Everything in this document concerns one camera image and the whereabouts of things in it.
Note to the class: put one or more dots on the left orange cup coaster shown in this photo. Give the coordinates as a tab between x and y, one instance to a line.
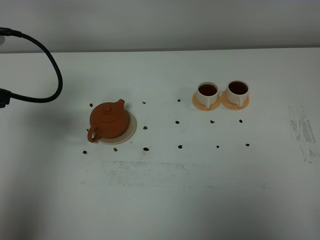
199	106

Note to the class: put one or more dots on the right white teacup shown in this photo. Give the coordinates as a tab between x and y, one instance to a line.
237	93

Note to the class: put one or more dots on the beige round teapot coaster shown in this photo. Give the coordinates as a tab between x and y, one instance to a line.
132	126

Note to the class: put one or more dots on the orange cup coaster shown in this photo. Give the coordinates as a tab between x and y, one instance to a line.
233	106
199	106

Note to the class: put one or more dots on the brown clay teapot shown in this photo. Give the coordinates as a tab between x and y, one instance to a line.
108	120

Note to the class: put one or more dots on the white teacup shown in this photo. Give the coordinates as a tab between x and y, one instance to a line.
237	93
207	93

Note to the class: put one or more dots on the left white teacup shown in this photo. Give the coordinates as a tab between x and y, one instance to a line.
207	93

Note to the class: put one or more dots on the right orange cup coaster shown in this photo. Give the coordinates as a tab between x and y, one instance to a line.
233	106

